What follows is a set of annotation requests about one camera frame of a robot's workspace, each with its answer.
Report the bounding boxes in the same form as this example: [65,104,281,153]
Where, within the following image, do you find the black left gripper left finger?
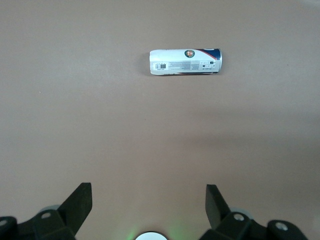
[0,182,93,240]

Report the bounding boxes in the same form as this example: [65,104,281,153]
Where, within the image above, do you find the white tennis ball can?
[149,48,223,76]

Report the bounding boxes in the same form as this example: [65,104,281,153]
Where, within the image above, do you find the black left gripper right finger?
[205,184,308,240]

